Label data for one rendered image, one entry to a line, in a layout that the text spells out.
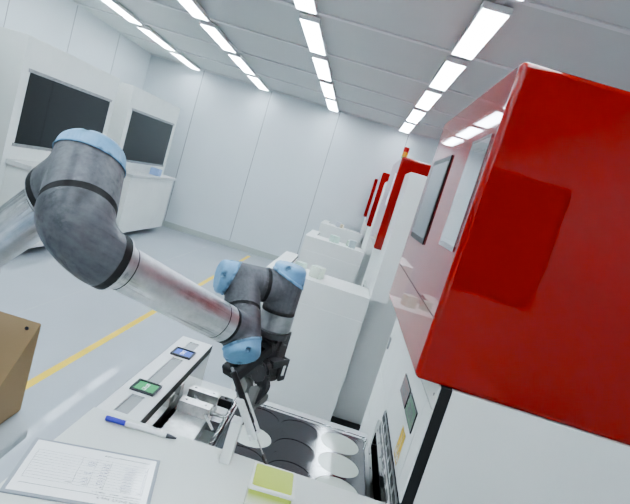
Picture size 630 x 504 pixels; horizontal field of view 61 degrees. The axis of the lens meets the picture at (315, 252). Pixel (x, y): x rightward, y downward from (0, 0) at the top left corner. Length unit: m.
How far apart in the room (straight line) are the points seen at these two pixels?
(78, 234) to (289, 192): 8.39
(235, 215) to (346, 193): 1.95
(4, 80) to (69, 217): 4.80
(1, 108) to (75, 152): 4.70
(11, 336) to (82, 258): 0.54
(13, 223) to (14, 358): 0.39
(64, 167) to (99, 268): 0.16
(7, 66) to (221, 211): 4.77
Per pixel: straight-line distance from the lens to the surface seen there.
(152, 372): 1.38
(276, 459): 1.28
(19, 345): 1.34
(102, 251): 0.84
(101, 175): 0.89
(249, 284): 1.10
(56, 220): 0.85
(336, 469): 1.33
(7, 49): 5.65
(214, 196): 9.41
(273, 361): 1.20
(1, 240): 1.07
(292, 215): 9.16
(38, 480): 0.96
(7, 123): 5.56
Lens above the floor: 1.52
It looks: 7 degrees down
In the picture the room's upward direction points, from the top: 17 degrees clockwise
